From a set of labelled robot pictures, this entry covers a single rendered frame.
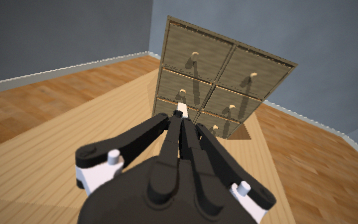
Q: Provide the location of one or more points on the wooden drawer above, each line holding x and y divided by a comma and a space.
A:
195, 52
167, 107
174, 85
230, 104
242, 68
219, 126

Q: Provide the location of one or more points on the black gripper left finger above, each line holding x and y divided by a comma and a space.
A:
98, 162

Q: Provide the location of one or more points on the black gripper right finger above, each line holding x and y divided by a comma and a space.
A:
255, 197

